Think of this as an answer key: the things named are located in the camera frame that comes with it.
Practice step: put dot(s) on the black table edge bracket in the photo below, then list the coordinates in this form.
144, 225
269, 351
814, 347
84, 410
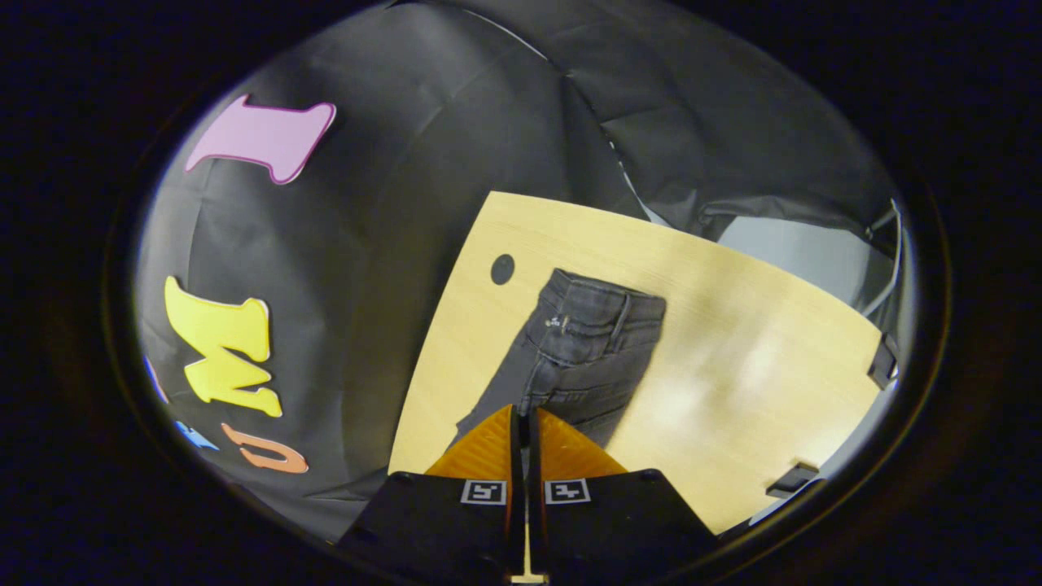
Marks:
794, 480
883, 362

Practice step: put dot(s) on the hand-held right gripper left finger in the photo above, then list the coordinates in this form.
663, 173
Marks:
423, 521

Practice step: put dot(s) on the black backdrop cloth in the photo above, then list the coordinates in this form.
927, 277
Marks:
391, 163

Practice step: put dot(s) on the dark grey jeans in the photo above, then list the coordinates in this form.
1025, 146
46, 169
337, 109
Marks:
586, 342

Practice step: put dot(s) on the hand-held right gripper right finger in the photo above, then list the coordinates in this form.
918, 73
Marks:
619, 521

